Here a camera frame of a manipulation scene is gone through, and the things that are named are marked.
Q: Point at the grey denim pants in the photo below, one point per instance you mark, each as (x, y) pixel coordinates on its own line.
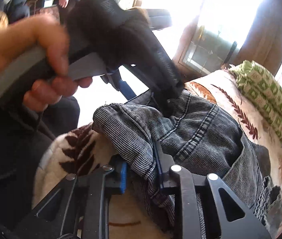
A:
(200, 139)

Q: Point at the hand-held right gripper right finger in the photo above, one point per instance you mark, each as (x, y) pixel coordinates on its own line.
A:
(158, 166)

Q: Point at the green patterned folded quilt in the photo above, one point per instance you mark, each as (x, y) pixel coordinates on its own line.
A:
(268, 97)

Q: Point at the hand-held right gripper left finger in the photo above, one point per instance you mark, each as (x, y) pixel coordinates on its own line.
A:
(122, 176)

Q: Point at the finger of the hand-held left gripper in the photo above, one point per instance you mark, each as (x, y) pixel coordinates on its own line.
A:
(116, 79)
(170, 87)

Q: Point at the brown wooden panel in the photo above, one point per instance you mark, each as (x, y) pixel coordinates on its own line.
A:
(263, 42)

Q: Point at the glass fronted cabinet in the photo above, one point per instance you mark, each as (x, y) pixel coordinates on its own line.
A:
(205, 47)

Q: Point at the person's dark clothing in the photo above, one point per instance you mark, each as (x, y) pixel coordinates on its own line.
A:
(11, 154)

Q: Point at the person's left hand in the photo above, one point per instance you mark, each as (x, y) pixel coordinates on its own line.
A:
(31, 37)

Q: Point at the leaf print fleece blanket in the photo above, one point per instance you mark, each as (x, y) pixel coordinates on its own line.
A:
(230, 99)

